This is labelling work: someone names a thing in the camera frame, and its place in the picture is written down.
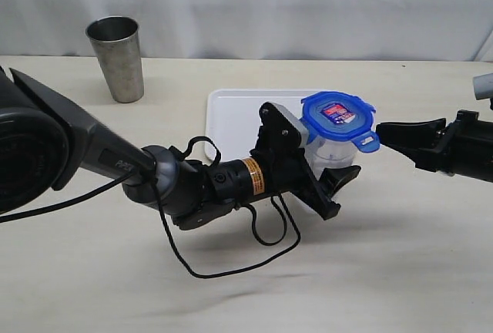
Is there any white backdrop curtain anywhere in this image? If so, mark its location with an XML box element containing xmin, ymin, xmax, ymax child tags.
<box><xmin>1</xmin><ymin>0</ymin><xmax>492</xmax><ymax>62</ymax></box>

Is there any blue plastic lid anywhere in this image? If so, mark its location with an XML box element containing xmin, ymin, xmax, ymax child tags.
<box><xmin>300</xmin><ymin>91</ymin><xmax>380</xmax><ymax>153</ymax></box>

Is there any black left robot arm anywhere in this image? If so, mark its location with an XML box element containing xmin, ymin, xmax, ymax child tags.
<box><xmin>1</xmin><ymin>69</ymin><xmax>361</xmax><ymax>230</ymax></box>

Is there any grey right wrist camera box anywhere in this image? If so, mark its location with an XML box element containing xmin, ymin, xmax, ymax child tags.
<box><xmin>472</xmin><ymin>73</ymin><xmax>493</xmax><ymax>100</ymax></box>

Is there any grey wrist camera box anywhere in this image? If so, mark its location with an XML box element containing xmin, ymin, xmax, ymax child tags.
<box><xmin>472</xmin><ymin>73</ymin><xmax>493</xmax><ymax>100</ymax></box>
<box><xmin>273</xmin><ymin>103</ymin><xmax>310</xmax><ymax>148</ymax></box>

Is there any white rectangular tray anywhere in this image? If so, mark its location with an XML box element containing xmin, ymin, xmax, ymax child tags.
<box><xmin>204</xmin><ymin>89</ymin><xmax>317</xmax><ymax>161</ymax></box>

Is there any clear plastic container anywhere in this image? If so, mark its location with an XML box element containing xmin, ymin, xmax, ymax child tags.
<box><xmin>305</xmin><ymin>136</ymin><xmax>358</xmax><ymax>180</ymax></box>

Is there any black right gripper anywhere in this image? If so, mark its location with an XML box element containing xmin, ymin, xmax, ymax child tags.
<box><xmin>376</xmin><ymin>109</ymin><xmax>492</xmax><ymax>183</ymax></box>

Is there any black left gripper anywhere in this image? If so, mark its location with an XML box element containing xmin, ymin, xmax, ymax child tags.
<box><xmin>250</xmin><ymin>102</ymin><xmax>361</xmax><ymax>220</ymax></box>

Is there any stainless steel cup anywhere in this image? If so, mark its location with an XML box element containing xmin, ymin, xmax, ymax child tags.
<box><xmin>86</xmin><ymin>15</ymin><xmax>144</xmax><ymax>103</ymax></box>

